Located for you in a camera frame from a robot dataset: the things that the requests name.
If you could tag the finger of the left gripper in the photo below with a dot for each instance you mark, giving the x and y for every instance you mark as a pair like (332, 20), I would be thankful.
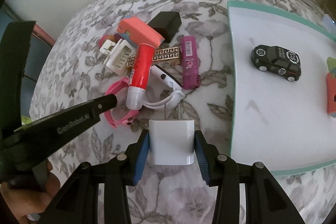
(56, 130)

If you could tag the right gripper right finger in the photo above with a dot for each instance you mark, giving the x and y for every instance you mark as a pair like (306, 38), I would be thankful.
(266, 201)

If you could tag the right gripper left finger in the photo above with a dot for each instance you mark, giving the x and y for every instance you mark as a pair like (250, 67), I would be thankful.
(77, 199)

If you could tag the pink watch band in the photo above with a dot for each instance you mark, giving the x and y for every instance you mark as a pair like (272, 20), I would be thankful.
(120, 115)

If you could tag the white usb wall charger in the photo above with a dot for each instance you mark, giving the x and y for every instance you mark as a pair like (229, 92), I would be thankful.
(171, 141)

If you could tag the white hair claw clip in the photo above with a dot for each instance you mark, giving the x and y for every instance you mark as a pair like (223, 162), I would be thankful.
(117, 55)

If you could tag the red glue tube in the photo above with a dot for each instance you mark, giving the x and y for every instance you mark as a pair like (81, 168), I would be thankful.
(139, 76)

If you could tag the coral blue green toy knife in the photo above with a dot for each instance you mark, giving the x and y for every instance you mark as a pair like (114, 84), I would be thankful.
(331, 87)

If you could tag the coral blue toy knife large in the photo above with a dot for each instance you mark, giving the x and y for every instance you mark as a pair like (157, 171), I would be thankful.
(137, 32)

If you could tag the black toy car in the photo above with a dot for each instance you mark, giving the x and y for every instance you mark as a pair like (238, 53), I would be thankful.
(277, 60)

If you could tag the magenta lighter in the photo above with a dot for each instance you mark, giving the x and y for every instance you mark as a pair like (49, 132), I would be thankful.
(190, 63)

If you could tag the gold black patterned lighter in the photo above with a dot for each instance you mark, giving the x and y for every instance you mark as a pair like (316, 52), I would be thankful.
(162, 56)

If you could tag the pink haired doll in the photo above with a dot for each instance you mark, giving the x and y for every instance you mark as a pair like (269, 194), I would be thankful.
(114, 38)

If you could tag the person's left hand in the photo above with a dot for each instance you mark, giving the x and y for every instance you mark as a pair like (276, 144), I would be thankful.
(26, 202)

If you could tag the teal white shallow tray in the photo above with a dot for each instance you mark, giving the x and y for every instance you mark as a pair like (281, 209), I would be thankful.
(283, 124)

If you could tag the black charger block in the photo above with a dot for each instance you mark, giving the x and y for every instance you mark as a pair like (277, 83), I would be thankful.
(167, 24)

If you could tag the white power strip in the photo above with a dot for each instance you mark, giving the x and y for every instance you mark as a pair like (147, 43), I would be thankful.
(329, 24)

